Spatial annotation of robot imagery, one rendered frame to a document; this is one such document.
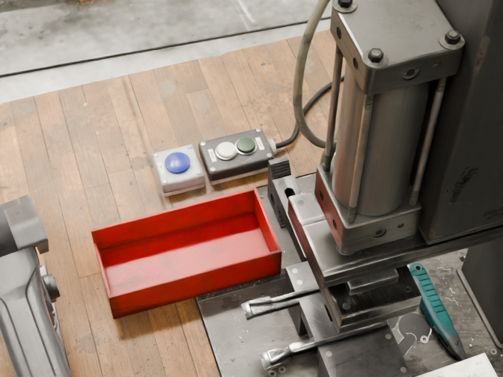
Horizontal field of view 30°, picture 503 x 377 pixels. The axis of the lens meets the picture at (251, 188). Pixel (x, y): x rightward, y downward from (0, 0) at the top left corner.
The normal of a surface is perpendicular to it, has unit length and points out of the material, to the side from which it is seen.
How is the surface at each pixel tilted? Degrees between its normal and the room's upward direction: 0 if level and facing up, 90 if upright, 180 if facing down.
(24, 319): 28
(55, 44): 0
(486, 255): 90
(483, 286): 90
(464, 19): 90
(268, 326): 0
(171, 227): 90
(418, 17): 0
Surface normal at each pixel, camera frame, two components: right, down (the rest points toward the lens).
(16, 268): 0.20, -0.18
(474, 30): -0.95, 0.25
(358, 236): 0.31, 0.76
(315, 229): 0.00, -0.60
